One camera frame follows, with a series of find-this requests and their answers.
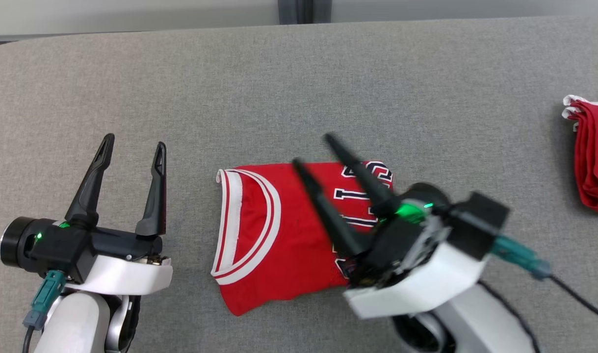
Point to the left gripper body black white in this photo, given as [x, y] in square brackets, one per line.
[122, 277]

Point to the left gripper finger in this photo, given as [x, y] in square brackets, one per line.
[92, 186]
[155, 196]

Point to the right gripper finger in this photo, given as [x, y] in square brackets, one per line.
[367, 181]
[333, 220]

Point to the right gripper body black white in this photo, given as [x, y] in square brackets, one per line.
[416, 284]

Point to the red white-trimmed basketball jersey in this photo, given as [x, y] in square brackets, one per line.
[289, 260]

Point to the red Bulls 23 shorts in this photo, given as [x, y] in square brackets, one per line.
[595, 157]

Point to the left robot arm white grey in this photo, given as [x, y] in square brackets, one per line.
[75, 323]

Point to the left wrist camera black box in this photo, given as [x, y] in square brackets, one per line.
[58, 250]

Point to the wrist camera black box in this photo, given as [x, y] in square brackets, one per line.
[58, 250]
[478, 223]

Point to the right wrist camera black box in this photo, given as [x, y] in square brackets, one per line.
[478, 223]

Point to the grey metal post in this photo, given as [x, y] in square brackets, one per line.
[303, 11]

